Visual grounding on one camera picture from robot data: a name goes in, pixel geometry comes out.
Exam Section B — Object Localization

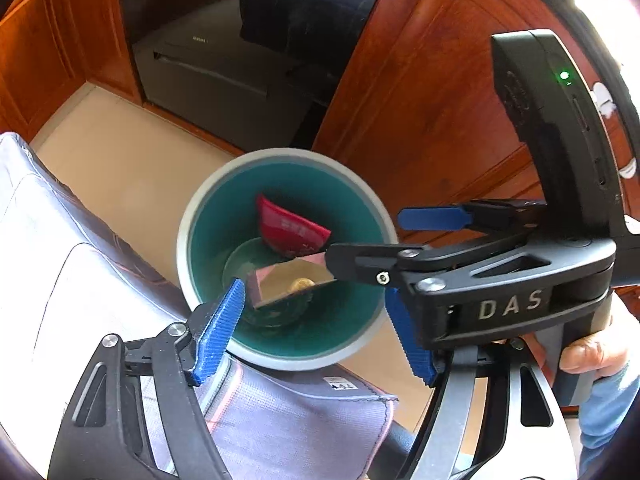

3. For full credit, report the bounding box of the person's right forearm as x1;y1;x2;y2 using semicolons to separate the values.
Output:
577;365;640;480

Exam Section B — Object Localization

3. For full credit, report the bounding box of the black built-in oven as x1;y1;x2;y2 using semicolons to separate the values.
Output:
117;0;396;152

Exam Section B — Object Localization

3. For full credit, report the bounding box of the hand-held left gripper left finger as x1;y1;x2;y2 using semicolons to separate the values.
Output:
47;279;246;480

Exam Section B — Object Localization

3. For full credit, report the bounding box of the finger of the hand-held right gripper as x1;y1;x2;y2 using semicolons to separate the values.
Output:
397;199;550;235
325;241;453;295

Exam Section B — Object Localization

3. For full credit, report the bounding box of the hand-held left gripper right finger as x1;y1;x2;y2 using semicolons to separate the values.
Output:
384;289;583;480

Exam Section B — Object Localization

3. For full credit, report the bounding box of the grey bin with green inside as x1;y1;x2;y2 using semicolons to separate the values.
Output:
176;147;399;372

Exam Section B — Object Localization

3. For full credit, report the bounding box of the person's right hand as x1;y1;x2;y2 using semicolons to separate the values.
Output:
559;327;632;378

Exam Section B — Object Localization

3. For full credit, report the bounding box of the brown wooden panel cabinet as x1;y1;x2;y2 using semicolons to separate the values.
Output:
312;0;640;318

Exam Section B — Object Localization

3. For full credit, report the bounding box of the grey plaid table cloth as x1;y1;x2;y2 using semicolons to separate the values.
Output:
0;132;401;480

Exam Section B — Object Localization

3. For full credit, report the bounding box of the red snack packet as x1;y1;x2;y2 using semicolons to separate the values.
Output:
256;194;332;261

